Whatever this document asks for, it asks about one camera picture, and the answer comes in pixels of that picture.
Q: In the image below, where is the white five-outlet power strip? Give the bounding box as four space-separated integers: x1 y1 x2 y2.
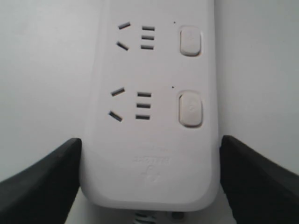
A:
79 0 220 212

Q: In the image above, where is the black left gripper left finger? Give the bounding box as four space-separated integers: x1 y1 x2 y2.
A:
0 138 82 224

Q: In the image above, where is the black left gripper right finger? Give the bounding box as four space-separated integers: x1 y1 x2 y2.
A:
220 135 299 224

